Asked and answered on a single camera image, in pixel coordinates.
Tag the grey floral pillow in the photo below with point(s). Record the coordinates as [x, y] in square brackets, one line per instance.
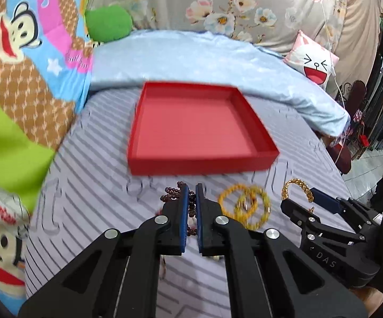
[273, 24]

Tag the red cardboard tray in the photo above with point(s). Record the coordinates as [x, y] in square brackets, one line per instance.
[193, 129]

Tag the green plush pillow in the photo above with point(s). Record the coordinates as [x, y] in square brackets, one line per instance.
[107, 24]

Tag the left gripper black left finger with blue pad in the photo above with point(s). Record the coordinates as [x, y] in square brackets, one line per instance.
[117, 274]

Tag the grey striped bed sheet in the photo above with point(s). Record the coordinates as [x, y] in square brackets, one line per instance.
[89, 189]

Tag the gold chain bangle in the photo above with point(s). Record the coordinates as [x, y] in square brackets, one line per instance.
[305, 194]

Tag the colorful cartoon monkey quilt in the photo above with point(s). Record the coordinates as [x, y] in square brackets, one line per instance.
[45, 72]

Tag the white pink cat cushion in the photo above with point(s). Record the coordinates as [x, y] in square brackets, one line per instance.
[311, 59]

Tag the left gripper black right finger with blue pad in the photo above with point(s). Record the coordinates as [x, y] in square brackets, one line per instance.
[268, 276]

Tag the light blue blanket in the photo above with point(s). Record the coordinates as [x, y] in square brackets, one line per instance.
[204, 57]

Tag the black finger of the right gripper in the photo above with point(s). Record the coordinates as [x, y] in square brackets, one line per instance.
[355, 214]
[306, 216]

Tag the dark red chair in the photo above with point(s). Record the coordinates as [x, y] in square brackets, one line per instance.
[340, 153]

